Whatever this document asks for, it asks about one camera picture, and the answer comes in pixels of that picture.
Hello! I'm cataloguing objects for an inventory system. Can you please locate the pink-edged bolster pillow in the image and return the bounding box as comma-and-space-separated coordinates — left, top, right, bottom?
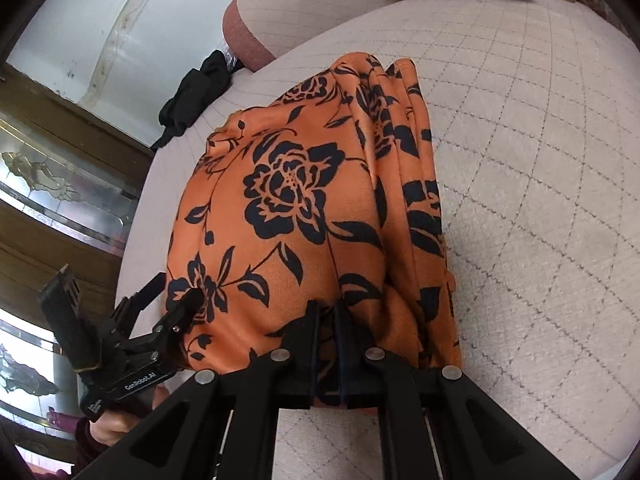
222, 0, 416, 74

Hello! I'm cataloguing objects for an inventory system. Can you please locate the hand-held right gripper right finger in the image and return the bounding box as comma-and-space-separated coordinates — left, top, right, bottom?
334, 304, 572, 480

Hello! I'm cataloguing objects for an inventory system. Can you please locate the person's left hand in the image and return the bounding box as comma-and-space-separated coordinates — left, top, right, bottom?
88, 385, 167, 448

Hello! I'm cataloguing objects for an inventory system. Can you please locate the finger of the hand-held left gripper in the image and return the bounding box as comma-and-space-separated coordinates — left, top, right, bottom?
109, 272, 167, 334
119, 287, 206, 355

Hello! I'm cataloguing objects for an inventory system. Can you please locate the orange floral garment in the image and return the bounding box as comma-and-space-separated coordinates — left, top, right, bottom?
164, 52, 463, 408

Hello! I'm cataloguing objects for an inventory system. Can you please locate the person's left forearm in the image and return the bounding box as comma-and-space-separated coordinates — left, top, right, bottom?
72, 416, 108, 468

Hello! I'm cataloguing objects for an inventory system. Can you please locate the wooden cabinet with glass doors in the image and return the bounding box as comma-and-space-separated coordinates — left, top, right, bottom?
0, 65, 157, 463

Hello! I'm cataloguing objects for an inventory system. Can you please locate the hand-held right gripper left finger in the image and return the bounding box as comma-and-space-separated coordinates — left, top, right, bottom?
95, 300, 321, 480

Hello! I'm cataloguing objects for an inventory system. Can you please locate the pale quilted bed cover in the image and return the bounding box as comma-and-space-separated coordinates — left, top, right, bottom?
115, 0, 640, 480

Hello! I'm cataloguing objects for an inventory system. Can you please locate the black cloth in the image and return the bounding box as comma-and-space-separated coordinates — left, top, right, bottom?
150, 50, 233, 151

